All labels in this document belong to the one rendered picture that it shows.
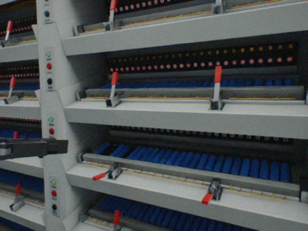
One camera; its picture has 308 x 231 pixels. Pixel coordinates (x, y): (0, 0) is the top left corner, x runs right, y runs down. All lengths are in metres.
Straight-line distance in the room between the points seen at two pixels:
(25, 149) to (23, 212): 0.56
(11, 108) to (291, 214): 0.83
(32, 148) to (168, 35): 0.35
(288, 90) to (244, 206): 0.25
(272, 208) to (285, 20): 0.35
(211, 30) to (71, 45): 0.38
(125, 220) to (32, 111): 0.44
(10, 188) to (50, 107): 0.47
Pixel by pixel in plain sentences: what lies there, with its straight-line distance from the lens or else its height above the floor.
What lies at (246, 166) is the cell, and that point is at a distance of 0.61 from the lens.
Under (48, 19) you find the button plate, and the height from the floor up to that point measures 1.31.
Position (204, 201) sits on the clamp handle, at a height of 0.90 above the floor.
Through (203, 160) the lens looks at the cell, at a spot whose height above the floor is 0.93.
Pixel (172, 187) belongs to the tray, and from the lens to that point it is 0.58.
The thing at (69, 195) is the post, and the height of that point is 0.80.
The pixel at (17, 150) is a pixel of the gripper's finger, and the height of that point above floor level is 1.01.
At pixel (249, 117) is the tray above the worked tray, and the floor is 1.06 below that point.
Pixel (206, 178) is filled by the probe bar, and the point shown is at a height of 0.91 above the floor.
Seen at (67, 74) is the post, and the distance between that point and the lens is 0.73.
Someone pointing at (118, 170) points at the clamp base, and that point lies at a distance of 0.66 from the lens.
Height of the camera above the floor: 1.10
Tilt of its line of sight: 5 degrees down
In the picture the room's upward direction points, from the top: straight up
